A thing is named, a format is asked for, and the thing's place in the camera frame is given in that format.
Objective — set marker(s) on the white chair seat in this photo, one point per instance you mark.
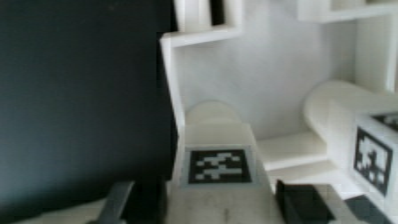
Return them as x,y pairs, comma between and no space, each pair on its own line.
298,64

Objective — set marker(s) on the white chair leg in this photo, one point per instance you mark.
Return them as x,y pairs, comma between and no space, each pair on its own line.
362,133
222,193

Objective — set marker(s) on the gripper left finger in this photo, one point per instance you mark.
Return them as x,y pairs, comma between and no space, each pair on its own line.
136,204

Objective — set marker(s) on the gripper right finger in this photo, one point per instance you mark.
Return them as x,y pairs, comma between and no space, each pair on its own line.
303,207

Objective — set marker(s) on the white front fence bar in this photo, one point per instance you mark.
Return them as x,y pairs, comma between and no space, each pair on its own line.
78,215

